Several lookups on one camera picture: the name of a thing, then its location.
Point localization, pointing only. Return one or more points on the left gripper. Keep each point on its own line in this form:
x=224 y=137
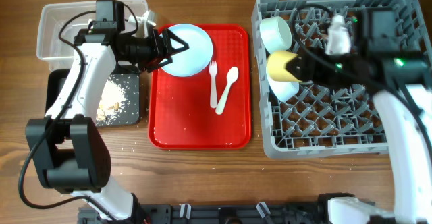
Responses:
x=153 y=60

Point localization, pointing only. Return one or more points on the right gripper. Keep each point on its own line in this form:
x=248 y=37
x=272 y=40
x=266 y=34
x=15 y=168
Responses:
x=310 y=69

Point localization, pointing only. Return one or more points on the yellow plastic cup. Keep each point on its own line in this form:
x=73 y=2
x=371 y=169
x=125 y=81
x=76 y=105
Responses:
x=276 y=66

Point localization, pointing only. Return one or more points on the light blue bowl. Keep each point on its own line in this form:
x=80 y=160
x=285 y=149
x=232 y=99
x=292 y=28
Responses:
x=282 y=90

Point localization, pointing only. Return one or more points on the light blue plate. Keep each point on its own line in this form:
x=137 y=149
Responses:
x=197 y=57

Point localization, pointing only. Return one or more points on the white plastic fork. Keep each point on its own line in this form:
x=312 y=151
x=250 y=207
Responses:
x=213 y=93

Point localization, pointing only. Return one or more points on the white plastic spoon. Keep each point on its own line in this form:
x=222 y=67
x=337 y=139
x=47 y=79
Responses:
x=232 y=76

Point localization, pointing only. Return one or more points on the rice and food scraps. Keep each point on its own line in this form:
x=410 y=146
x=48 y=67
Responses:
x=120 y=101

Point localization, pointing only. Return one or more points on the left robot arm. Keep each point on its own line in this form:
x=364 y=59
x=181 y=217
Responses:
x=66 y=147

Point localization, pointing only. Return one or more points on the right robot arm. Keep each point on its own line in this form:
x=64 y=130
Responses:
x=399 y=83

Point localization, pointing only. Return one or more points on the grey dishwasher rack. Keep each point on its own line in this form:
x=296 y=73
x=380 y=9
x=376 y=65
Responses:
x=318 y=121

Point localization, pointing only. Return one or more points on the black waste tray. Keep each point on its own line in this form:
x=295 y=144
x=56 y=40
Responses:
x=56 y=80

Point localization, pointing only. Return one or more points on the clear plastic waste bin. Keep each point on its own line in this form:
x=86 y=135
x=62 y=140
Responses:
x=72 y=35

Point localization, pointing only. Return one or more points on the red serving tray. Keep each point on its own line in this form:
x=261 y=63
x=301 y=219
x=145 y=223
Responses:
x=180 y=116

